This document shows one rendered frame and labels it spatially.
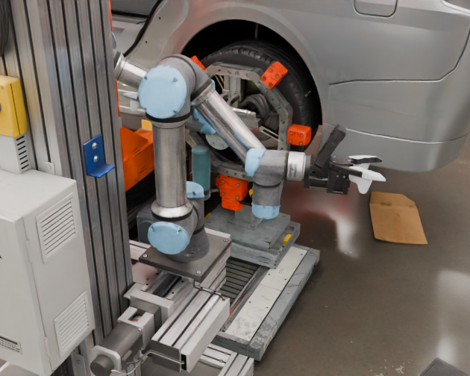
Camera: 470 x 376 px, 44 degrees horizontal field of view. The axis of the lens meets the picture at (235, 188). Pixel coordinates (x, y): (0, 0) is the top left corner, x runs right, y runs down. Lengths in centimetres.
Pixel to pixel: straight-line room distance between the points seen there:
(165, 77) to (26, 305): 63
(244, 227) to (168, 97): 173
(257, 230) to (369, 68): 107
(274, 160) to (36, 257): 62
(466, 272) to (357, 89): 133
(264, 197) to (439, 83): 115
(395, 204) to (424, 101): 148
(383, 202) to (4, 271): 284
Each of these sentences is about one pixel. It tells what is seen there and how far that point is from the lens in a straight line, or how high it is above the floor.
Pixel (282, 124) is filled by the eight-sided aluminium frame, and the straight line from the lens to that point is 258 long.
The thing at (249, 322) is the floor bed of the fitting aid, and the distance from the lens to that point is 270.
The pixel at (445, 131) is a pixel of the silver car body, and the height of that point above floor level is 95.
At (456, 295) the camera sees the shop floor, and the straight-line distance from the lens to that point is 320.
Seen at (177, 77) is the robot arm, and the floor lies 145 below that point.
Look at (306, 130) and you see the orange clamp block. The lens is 258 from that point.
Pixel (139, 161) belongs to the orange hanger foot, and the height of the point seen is 63.
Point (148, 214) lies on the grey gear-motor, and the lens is 285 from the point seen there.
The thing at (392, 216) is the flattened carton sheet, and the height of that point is 1.
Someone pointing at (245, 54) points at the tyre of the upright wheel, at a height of 117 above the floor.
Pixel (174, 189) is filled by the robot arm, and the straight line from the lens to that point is 156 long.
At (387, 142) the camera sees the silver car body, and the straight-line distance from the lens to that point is 257.
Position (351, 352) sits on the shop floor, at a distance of 274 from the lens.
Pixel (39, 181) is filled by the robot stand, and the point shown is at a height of 123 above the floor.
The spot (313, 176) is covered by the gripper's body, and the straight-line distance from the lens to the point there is 150.
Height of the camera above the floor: 189
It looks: 29 degrees down
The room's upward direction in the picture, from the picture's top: 1 degrees clockwise
